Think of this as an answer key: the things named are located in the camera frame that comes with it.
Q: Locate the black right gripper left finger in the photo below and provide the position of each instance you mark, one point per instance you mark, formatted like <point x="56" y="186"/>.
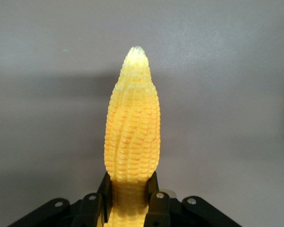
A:
<point x="92" y="208"/>

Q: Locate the yellow corn cob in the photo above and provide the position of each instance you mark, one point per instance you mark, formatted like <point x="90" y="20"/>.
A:
<point x="132" y="132"/>

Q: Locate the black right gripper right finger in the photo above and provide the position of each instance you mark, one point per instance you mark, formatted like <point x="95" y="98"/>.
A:
<point x="159" y="208"/>

